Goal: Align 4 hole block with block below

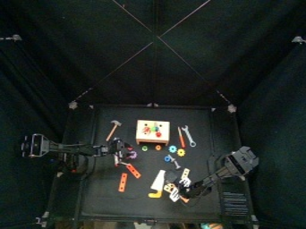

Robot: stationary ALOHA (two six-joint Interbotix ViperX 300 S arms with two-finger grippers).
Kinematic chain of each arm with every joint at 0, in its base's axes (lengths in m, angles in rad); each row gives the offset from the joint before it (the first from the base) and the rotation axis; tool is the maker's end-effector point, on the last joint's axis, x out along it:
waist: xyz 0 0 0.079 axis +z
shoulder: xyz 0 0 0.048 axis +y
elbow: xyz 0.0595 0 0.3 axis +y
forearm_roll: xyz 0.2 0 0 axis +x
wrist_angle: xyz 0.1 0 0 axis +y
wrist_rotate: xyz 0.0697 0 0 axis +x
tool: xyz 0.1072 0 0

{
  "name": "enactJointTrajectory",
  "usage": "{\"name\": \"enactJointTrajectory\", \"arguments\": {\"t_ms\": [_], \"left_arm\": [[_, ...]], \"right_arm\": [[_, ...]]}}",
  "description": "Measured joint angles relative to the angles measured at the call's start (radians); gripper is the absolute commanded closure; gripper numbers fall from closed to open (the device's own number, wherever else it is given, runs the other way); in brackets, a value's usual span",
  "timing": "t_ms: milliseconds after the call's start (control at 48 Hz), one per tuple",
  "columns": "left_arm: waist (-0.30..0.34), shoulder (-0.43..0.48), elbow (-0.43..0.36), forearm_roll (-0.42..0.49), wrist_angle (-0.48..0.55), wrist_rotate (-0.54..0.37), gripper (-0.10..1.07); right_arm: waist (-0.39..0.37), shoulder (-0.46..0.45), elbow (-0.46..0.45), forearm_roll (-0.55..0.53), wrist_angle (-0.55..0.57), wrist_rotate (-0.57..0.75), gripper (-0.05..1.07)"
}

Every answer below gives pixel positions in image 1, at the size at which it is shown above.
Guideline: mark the blue toy gear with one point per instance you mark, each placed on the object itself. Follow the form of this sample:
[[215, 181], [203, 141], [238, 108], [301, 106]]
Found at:
[[173, 148]]

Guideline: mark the green toy nut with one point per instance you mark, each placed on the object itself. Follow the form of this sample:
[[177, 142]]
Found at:
[[144, 148]]

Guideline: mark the orange toy screwdriver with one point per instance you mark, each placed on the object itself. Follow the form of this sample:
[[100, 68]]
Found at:
[[181, 137]]

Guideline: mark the gray toy wrench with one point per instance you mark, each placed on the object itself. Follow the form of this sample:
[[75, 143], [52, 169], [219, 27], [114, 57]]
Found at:
[[189, 135]]

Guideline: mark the gray frame corner bracket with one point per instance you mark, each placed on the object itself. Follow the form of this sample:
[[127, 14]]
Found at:
[[254, 221], [40, 221], [151, 105], [72, 104], [16, 37], [231, 108], [298, 39]]

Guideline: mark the red toy screw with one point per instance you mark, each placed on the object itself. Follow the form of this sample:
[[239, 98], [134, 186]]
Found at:
[[158, 134], [146, 130]]

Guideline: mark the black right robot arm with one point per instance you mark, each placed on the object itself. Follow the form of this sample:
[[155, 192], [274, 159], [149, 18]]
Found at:
[[233, 167]]

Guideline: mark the green toy screw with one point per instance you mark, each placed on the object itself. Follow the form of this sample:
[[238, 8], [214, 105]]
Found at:
[[154, 129]]

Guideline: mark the orange four hole strip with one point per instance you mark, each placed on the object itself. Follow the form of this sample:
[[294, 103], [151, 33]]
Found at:
[[134, 171], [122, 182]]

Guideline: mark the orange toy nut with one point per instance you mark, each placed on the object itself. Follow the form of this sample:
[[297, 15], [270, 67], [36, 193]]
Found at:
[[158, 147]]

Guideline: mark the red toy nut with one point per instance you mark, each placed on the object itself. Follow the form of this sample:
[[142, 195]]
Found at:
[[130, 148]]

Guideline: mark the wooden toy tool box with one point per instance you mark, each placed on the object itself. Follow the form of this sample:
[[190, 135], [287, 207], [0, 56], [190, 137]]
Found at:
[[153, 135]]

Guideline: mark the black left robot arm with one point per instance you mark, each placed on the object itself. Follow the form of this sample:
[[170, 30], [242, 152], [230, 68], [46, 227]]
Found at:
[[63, 147]]

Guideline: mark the purple toy gear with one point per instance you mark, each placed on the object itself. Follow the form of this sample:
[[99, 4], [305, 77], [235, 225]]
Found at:
[[134, 154]]

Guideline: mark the gray toy bolt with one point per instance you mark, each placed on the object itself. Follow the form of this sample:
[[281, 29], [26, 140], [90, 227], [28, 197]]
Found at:
[[175, 162]]

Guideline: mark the yellow toy gear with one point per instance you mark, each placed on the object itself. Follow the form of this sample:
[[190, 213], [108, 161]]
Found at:
[[181, 152]]

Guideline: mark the wooden four hole block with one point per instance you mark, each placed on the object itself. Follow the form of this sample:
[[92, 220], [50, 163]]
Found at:
[[186, 173]]

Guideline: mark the yellow holed block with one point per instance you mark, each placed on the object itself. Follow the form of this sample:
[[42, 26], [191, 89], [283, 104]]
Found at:
[[169, 188]]

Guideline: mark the blue toy nut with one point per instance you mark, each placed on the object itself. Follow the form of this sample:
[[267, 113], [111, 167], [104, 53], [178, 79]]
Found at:
[[167, 158]]

